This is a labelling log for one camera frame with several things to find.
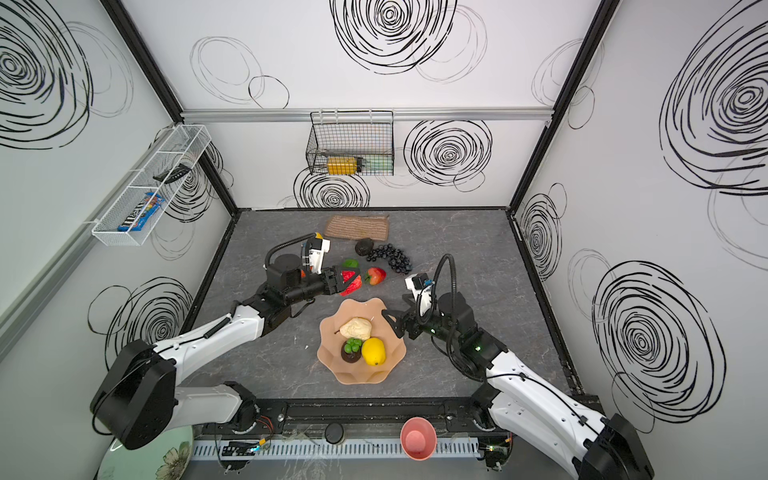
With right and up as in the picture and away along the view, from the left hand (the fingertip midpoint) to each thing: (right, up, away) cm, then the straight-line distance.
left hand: (357, 273), depth 78 cm
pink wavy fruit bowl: (-1, -26, 0) cm, 26 cm away
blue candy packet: (-52, +14, -7) cm, 54 cm away
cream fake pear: (-1, -16, +5) cm, 16 cm away
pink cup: (+15, -39, -7) cm, 42 cm away
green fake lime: (-5, +1, +22) cm, 22 cm away
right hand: (+9, -7, -3) cm, 12 cm away
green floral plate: (-43, -41, -10) cm, 60 cm away
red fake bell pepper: (-1, -3, -2) cm, 4 cm away
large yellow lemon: (+4, -21, +1) cm, 21 cm away
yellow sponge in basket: (-6, +31, +10) cm, 33 cm away
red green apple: (+4, -3, +19) cm, 19 cm away
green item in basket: (+5, +31, +9) cm, 33 cm away
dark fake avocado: (0, +6, +27) cm, 27 cm away
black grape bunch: (+11, +2, +23) cm, 25 cm away
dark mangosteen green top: (-2, -21, +1) cm, 21 cm away
